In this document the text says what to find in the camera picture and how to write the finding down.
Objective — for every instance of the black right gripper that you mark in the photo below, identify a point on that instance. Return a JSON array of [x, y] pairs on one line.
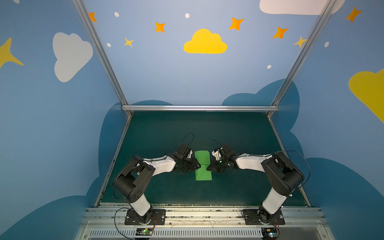
[[216, 164]]

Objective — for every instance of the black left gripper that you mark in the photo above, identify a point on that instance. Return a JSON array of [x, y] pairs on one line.
[[189, 163]]

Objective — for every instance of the green square paper sheet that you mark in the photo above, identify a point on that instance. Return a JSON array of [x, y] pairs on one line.
[[202, 174]]

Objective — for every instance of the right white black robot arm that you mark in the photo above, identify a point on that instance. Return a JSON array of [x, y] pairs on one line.
[[281, 172]]

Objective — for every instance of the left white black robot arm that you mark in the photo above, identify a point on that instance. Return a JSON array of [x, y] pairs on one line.
[[135, 177]]

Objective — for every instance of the left green circuit board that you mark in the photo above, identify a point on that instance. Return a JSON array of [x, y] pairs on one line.
[[144, 232]]

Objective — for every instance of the green circuit board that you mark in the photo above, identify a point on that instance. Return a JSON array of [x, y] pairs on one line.
[[269, 234], [144, 232]]

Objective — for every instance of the right green circuit board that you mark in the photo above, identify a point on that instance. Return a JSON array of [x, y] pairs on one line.
[[269, 234]]

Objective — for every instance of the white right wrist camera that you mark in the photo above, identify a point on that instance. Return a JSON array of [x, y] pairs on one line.
[[216, 156]]

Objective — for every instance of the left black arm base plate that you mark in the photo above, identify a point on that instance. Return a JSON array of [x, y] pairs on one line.
[[152, 217]]

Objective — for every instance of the aluminium back frame rail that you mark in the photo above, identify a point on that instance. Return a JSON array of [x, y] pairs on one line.
[[200, 108]]

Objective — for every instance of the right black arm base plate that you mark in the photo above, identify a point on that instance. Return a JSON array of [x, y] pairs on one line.
[[261, 217]]

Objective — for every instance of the aluminium left floor rail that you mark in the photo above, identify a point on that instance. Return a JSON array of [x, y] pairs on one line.
[[113, 162]]

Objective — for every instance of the aluminium floor rail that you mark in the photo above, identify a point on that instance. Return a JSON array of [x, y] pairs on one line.
[[113, 162], [291, 164]]

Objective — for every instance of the aluminium right floor rail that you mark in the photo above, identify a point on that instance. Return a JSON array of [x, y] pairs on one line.
[[291, 164]]

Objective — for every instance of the aluminium left frame post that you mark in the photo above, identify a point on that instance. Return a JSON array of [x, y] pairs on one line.
[[91, 30]]

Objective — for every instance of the aluminium frame post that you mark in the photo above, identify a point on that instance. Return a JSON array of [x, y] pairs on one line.
[[304, 52], [91, 30]]

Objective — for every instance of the aluminium right frame post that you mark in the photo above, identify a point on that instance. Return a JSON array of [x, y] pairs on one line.
[[304, 52]]

